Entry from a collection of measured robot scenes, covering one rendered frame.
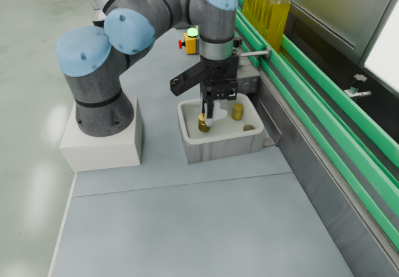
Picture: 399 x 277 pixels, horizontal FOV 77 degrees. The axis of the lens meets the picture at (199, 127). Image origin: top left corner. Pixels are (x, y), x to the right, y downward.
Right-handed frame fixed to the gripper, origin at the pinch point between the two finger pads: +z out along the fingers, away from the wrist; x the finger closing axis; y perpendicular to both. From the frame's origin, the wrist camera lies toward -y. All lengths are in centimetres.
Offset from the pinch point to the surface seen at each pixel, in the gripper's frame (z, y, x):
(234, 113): 4.0, 10.7, 4.8
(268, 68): -7.0, 22.1, 11.2
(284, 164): 8.7, 20.0, -13.9
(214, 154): 6.5, 1.1, -8.2
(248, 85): -1.8, 16.4, 10.5
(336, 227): 4.2, 21.5, -34.3
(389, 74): -17.7, 39.2, -12.0
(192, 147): 1.5, -5.1, -8.4
